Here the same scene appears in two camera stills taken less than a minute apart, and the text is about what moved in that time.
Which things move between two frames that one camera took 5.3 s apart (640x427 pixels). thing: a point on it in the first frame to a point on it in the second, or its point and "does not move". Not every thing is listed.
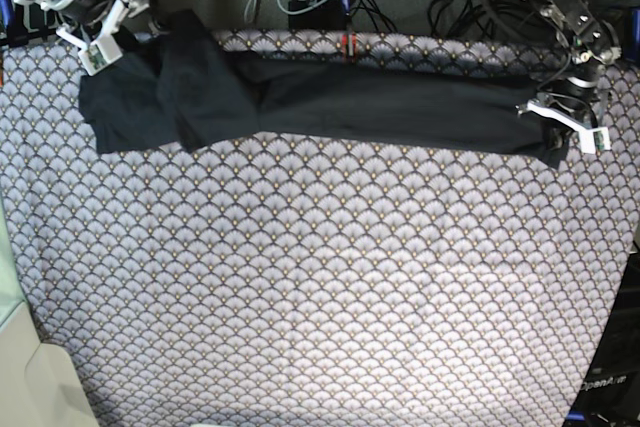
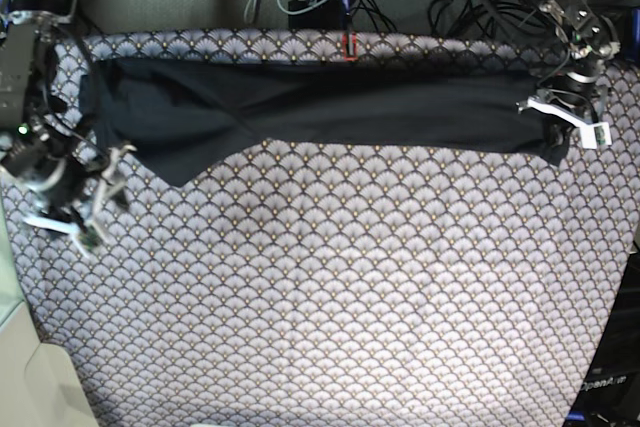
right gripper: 576,100 does not move
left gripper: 105,49 to 71,195
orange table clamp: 349,46 does not move
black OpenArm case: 610,396 does not move
